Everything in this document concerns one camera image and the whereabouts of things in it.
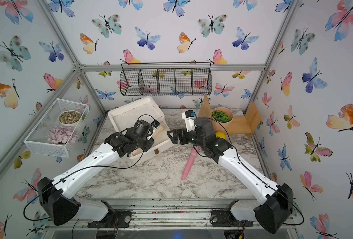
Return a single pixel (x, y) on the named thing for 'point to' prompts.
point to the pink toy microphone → (190, 162)
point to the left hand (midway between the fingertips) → (149, 136)
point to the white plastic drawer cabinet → (122, 117)
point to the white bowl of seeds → (69, 118)
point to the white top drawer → (162, 139)
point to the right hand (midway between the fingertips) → (175, 130)
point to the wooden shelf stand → (238, 125)
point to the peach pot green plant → (223, 117)
